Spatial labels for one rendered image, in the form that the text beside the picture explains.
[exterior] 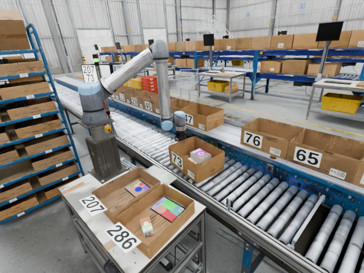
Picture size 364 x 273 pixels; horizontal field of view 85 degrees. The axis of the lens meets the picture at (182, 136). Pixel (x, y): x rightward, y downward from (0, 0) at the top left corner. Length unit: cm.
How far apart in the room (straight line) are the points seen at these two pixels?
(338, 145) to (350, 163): 31
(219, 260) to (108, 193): 112
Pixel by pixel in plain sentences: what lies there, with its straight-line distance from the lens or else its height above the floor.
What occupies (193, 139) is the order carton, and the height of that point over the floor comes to 89.
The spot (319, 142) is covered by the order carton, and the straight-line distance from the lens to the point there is 186.
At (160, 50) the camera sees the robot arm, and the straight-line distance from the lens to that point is 149.
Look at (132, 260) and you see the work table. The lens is 120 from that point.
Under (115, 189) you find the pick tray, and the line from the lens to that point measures 160.
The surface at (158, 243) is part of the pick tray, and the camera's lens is 115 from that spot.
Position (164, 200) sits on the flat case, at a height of 77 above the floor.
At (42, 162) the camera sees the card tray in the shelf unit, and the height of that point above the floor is 61.
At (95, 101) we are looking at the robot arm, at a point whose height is 138.
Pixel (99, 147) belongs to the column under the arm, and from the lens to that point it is 163.
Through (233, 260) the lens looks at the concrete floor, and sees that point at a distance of 206.
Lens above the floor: 172
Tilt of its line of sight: 26 degrees down
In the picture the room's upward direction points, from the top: 4 degrees counter-clockwise
